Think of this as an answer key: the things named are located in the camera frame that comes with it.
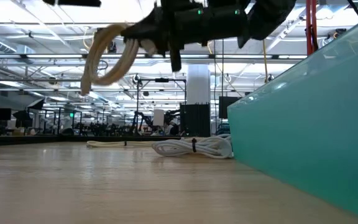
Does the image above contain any black metal frame stand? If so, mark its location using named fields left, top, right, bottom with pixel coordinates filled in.
left=136, top=77, right=188, bottom=131

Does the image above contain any red metal pole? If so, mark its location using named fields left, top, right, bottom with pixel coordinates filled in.
left=305, top=0, right=320, bottom=56

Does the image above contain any long ceiling light bar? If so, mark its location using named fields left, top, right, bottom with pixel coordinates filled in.
left=0, top=53, right=307, bottom=60

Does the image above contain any white cable bundle black tie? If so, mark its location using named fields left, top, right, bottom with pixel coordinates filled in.
left=151, top=134, right=233, bottom=160

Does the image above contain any white sign board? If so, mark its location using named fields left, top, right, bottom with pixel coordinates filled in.
left=153, top=108, right=165, bottom=127

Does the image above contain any teal translucent plastic bin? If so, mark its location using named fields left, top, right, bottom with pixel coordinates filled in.
left=227, top=12, right=358, bottom=223

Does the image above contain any black hanging panel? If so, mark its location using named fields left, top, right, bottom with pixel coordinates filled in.
left=218, top=96, right=242, bottom=119

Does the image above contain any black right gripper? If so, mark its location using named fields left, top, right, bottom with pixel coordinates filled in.
left=121, top=0, right=208, bottom=72

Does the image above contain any white building column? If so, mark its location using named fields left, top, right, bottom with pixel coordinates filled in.
left=186, top=63, right=211, bottom=105

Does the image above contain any yellow hanging cord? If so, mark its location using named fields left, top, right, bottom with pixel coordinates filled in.
left=261, top=39, right=269, bottom=83

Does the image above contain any black cabinet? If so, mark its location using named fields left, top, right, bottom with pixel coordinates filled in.
left=179, top=103, right=211, bottom=137

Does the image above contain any thick beige cable bundle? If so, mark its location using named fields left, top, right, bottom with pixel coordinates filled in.
left=80, top=23, right=158, bottom=96

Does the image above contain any slim cream cable bundle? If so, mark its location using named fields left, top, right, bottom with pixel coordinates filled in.
left=86, top=139, right=198, bottom=149

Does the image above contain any teal coiled hose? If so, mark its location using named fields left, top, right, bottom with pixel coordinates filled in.
left=216, top=123, right=231, bottom=136

